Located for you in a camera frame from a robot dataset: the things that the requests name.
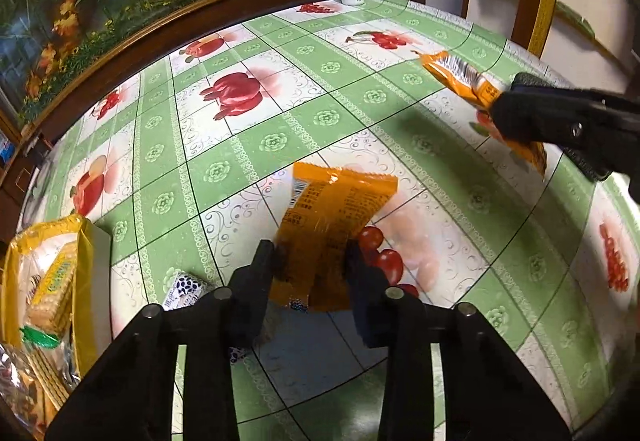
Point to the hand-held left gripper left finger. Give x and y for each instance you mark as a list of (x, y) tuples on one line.
[(257, 283)]

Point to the green-labelled cracker packet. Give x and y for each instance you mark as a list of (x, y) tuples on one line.
[(55, 281)]

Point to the orange-rimmed cracker packet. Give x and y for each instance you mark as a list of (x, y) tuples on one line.
[(47, 376)]

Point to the black and white patterned packet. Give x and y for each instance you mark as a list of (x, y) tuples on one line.
[(185, 291)]

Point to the wooden display cabinet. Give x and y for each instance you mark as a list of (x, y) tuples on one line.
[(150, 33)]

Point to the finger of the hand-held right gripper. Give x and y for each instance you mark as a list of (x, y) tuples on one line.
[(530, 81), (535, 121)]

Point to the orange packet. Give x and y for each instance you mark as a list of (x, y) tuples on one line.
[(325, 221), (465, 76)]

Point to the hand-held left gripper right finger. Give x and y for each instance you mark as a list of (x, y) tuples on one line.
[(367, 291)]

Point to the yellow cardboard box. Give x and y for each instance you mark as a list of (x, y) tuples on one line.
[(85, 271)]

